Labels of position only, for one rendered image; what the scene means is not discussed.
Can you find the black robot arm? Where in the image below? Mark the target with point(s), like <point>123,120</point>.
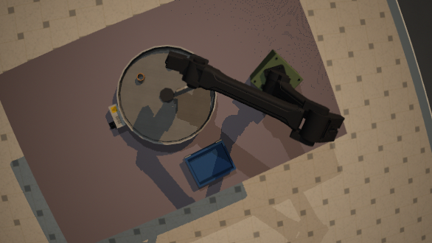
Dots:
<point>316,128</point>

